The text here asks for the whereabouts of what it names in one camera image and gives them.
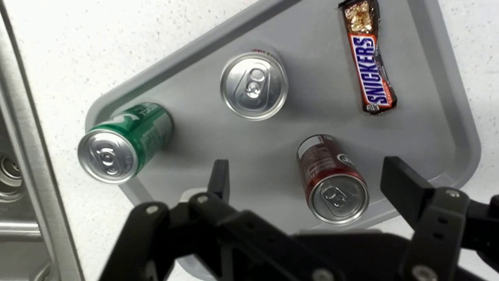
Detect red soda can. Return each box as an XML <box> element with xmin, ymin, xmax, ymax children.
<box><xmin>297</xmin><ymin>134</ymin><xmax>370</xmax><ymax>225</ymax></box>

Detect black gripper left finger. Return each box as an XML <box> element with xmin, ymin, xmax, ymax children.
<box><xmin>100</xmin><ymin>159</ymin><xmax>343</xmax><ymax>281</ymax></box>

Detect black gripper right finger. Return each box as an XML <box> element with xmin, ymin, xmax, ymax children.
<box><xmin>381</xmin><ymin>156</ymin><xmax>499</xmax><ymax>281</ymax></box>

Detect Snickers candy bar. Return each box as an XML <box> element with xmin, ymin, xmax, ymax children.
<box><xmin>339</xmin><ymin>0</ymin><xmax>398</xmax><ymax>114</ymax></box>

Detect grey plastic tray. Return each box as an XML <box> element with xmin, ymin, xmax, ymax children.
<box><xmin>86</xmin><ymin>0</ymin><xmax>481</xmax><ymax>232</ymax></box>

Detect green soda can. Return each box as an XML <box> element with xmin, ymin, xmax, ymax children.
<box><xmin>78</xmin><ymin>103</ymin><xmax>175</xmax><ymax>184</ymax></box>

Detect stainless steel sink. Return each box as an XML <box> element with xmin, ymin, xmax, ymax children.
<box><xmin>0</xmin><ymin>0</ymin><xmax>84</xmax><ymax>281</ymax></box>

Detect silver soda can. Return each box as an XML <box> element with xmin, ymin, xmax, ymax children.
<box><xmin>220</xmin><ymin>48</ymin><xmax>290</xmax><ymax>122</ymax></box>

